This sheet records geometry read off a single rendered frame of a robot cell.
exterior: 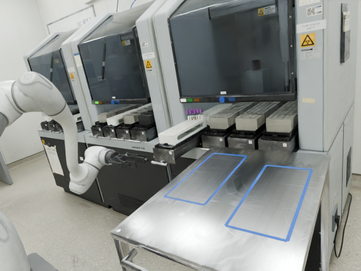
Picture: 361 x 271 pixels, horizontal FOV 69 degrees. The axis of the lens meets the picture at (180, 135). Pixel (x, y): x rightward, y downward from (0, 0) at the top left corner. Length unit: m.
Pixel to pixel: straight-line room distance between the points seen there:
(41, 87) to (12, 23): 3.67
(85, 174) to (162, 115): 0.56
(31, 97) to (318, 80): 1.10
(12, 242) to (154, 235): 0.34
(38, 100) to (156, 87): 0.70
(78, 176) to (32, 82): 0.57
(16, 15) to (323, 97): 4.35
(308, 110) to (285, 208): 0.58
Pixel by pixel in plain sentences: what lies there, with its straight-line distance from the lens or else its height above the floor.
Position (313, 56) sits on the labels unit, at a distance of 1.16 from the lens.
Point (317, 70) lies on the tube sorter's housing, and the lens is 1.16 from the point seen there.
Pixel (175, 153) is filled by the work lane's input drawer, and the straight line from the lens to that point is 1.23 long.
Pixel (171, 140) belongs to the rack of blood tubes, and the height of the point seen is 0.84.
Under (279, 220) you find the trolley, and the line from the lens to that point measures 0.68.
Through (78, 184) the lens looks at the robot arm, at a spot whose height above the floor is 0.66.
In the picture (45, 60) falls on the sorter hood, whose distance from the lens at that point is 2.56.
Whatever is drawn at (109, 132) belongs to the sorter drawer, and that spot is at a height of 0.78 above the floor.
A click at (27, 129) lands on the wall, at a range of 4.66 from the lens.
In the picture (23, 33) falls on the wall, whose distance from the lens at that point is 4.79.
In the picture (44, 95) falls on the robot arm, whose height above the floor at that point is 1.16.
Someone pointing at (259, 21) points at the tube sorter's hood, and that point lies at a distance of 1.20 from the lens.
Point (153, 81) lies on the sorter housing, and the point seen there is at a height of 1.09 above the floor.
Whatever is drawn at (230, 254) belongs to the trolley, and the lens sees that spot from 0.60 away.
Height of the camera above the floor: 1.23
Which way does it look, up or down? 17 degrees down
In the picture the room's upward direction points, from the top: 10 degrees counter-clockwise
